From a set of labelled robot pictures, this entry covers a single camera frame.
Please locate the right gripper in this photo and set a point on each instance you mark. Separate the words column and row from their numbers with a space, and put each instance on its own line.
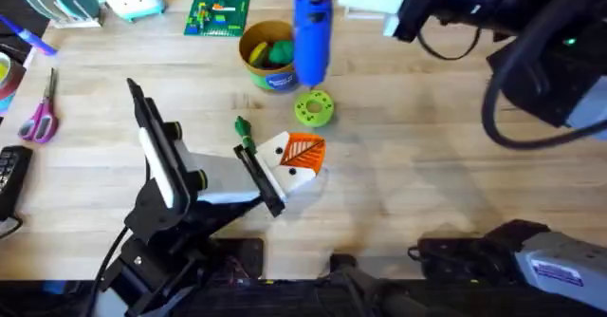
column 521, row 4

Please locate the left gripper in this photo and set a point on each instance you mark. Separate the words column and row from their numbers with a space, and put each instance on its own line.
column 223, row 179

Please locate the blue electric screwdriver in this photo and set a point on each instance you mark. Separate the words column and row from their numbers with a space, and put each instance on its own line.
column 310, row 37

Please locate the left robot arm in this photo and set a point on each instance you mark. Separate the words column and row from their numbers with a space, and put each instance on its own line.
column 156, row 222

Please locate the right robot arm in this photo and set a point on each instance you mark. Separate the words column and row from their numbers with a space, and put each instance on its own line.
column 555, row 260

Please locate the green toy vegetable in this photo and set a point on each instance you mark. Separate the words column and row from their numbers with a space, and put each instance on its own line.
column 244, row 129

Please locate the green disc with holes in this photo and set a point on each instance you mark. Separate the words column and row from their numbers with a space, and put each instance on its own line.
column 327, row 110

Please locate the brown tub with toy vegetables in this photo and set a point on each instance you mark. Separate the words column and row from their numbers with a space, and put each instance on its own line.
column 272, row 80

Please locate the green board with toy blocks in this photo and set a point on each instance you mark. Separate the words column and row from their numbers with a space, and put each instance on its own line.
column 232, row 25

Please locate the pink and purple scissors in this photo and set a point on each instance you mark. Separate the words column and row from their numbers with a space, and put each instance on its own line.
column 45, row 122

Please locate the black keypad device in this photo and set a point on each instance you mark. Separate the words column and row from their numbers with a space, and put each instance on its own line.
column 12, row 179

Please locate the blue marker pen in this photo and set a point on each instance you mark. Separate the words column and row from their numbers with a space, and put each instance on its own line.
column 33, row 39

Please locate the tape roll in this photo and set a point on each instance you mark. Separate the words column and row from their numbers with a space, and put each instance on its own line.
column 14, row 77

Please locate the black rail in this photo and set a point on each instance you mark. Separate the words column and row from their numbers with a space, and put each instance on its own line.
column 284, row 303

